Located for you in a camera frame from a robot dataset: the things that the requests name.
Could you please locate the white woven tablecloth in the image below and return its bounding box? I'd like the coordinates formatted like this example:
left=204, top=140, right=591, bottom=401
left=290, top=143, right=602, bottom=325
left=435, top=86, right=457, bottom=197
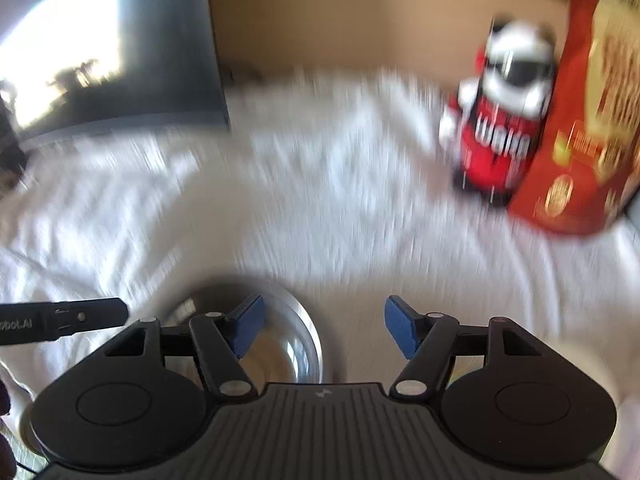
left=1, top=72, right=639, bottom=476

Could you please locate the red waka bear figurine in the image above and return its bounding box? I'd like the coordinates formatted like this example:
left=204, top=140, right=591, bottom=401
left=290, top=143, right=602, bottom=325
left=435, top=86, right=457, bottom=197
left=438, top=15, right=555, bottom=208

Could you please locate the stainless steel bowl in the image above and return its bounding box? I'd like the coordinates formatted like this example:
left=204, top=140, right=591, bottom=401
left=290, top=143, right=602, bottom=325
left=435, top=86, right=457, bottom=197
left=163, top=275, right=332, bottom=390

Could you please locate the black curved monitor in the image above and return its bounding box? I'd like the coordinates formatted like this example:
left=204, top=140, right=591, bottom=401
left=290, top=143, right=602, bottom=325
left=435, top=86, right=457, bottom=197
left=1, top=0, right=229, bottom=151

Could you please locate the red quail eggs bag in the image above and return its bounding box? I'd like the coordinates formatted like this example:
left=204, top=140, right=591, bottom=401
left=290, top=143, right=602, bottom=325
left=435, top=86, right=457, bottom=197
left=508, top=0, right=639, bottom=236

